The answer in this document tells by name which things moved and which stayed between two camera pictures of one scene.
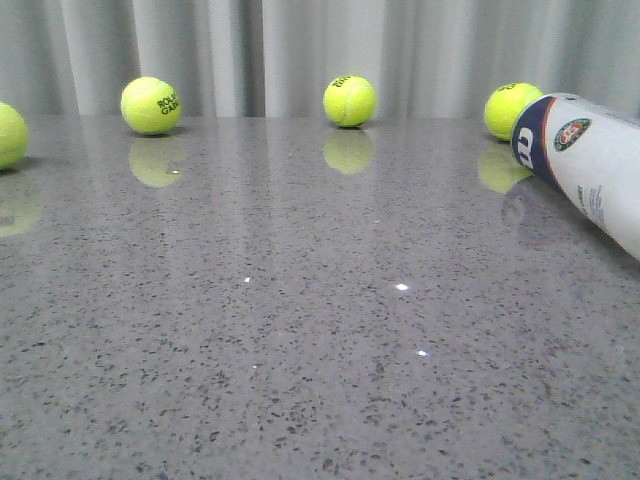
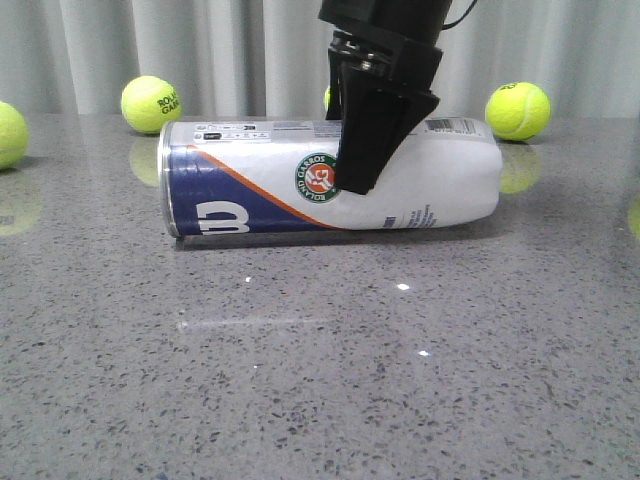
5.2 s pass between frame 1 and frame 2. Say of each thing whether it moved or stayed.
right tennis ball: stayed
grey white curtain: stayed
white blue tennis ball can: moved
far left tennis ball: stayed
